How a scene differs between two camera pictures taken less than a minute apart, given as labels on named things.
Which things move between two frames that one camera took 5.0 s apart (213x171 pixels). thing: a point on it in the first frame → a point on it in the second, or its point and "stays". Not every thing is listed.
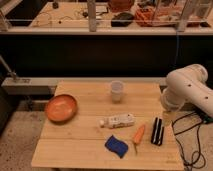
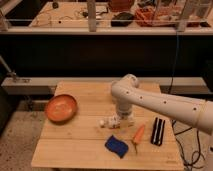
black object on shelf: [123, 19] stays
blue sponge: [119, 147] stays
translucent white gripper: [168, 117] → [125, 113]
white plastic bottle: [117, 121] stays
